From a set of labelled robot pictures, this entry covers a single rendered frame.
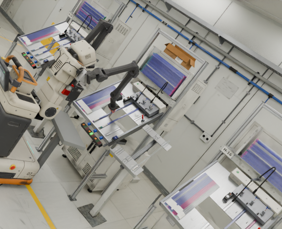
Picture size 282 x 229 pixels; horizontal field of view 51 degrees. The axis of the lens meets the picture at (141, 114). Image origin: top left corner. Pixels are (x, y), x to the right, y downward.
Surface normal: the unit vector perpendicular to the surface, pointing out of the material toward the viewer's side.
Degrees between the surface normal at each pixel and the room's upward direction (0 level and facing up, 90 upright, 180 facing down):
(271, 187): 90
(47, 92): 82
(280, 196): 90
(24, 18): 90
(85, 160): 90
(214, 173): 44
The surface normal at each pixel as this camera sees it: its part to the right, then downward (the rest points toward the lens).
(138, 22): -0.51, -0.17
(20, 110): 0.56, 0.59
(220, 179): 0.07, -0.68
